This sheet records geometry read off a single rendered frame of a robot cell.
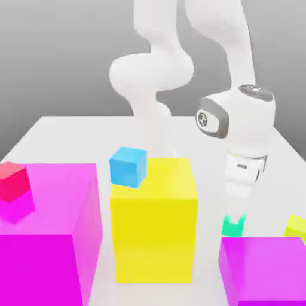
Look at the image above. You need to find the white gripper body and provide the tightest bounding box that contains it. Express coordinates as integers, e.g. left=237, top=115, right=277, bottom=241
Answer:
left=225, top=178, right=255, bottom=204

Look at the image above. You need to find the small green cube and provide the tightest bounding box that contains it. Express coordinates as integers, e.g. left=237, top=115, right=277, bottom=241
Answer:
left=221, top=213, right=247, bottom=238

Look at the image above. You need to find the small yellow-green cube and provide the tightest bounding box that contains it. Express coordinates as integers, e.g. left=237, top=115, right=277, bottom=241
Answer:
left=284, top=215, right=306, bottom=244

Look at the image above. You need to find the small blue cube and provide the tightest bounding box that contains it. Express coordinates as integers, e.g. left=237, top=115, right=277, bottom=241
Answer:
left=109, top=146, right=148, bottom=189

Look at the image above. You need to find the small red cube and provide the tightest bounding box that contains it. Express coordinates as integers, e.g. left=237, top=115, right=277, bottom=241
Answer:
left=0, top=161, right=32, bottom=203

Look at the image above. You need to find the large magenta box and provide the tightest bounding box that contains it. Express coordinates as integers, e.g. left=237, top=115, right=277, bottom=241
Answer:
left=218, top=236, right=306, bottom=306
left=0, top=163, right=104, bottom=306

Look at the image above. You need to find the large yellow box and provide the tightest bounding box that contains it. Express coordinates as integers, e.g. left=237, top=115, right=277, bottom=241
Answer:
left=110, top=157, right=199, bottom=284

